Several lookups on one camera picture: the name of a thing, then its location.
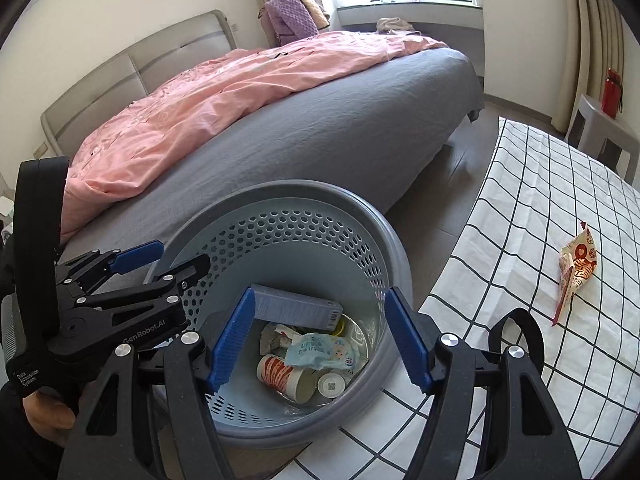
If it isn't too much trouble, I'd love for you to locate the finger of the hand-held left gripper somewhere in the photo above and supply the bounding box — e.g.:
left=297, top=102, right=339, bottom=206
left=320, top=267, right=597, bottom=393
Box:
left=75, top=254, right=212, bottom=321
left=52, top=241, right=166, bottom=301

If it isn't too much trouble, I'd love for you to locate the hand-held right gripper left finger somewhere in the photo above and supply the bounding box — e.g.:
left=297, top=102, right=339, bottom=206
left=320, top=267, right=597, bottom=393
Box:
left=57, top=286, right=257, bottom=480

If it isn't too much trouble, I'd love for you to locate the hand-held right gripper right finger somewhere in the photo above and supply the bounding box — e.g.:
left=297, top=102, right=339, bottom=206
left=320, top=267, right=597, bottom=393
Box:
left=384, top=286, right=583, bottom=480

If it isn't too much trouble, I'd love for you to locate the white paper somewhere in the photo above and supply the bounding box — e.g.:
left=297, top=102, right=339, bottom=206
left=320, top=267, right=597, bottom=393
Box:
left=260, top=322, right=301, bottom=361

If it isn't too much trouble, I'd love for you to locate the orange and white paper cup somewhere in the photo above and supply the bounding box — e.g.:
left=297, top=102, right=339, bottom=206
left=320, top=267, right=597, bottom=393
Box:
left=256, top=354, right=321, bottom=403

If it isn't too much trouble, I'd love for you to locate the purple cartoon toothpaste box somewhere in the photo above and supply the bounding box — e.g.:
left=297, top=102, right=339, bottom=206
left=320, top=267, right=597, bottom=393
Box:
left=248, top=284, right=343, bottom=332

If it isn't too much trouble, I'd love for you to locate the light blue plastic wrapper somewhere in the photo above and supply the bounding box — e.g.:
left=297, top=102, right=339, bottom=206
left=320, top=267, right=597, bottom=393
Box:
left=285, top=332, right=358, bottom=373

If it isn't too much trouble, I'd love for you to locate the small white round cap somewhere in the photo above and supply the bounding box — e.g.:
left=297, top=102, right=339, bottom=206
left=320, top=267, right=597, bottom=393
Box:
left=317, top=372, right=346, bottom=398

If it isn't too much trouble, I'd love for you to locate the grey perforated waste basket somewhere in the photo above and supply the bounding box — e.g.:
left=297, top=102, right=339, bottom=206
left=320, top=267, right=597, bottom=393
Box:
left=145, top=180, right=413, bottom=448

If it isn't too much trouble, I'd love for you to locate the red and white snack wrapper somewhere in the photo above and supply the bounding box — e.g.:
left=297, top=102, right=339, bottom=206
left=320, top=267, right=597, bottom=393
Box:
left=551, top=220, right=598, bottom=327

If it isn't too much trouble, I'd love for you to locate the person's left hand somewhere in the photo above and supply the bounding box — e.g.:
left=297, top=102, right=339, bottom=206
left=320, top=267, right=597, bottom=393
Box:
left=22, top=387, right=78, bottom=448

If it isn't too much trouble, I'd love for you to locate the grey bed headboard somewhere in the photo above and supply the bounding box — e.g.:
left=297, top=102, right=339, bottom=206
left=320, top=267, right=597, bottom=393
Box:
left=40, top=9, right=238, bottom=156

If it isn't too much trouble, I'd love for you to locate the purple quilted bag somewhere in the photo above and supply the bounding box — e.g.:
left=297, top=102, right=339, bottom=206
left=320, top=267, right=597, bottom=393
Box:
left=258, top=0, right=321, bottom=46

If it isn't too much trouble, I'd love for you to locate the grey plastic stool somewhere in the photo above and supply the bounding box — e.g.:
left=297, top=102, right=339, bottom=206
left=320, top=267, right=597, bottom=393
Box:
left=565, top=92, right=638, bottom=183

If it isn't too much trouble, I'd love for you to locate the beige bag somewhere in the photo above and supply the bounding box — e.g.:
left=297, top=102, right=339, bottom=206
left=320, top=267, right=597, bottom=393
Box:
left=299, top=0, right=331, bottom=31

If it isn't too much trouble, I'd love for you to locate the beige cloth bundle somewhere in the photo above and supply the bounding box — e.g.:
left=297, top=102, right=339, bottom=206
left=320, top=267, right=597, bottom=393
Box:
left=376, top=16, right=416, bottom=36

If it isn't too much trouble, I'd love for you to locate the red water bottle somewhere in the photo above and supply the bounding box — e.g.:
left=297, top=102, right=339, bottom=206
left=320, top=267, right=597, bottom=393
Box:
left=601, top=67, right=623, bottom=118

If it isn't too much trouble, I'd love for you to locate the grey window sill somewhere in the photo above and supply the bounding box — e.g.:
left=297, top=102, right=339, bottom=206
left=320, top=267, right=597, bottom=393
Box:
left=336, top=0, right=486, bottom=58

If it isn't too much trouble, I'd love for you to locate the black gripper strap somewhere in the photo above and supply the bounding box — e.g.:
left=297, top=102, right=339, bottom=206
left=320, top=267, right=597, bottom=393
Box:
left=487, top=309, right=546, bottom=376

